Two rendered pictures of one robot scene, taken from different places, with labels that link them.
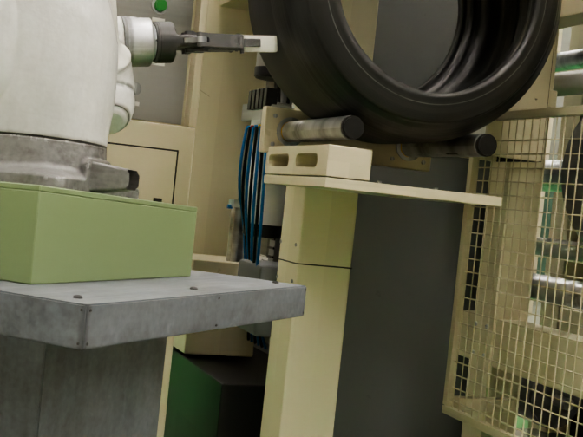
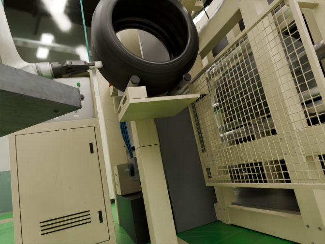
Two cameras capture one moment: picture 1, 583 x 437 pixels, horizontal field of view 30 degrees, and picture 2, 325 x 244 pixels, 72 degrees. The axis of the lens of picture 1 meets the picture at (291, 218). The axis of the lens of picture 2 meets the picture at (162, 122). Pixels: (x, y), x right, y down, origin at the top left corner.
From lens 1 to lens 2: 1.04 m
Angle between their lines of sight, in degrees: 12
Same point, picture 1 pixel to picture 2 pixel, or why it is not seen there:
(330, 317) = (156, 162)
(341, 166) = (134, 94)
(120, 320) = not seen: outside the picture
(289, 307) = (58, 95)
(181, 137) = (94, 121)
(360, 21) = not seen: hidden behind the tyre
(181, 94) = (92, 109)
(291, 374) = (148, 187)
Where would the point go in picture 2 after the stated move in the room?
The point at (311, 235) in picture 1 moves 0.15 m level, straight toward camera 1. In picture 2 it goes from (141, 136) to (138, 132)
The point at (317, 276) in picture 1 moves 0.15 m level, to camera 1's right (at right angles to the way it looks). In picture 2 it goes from (148, 149) to (171, 144)
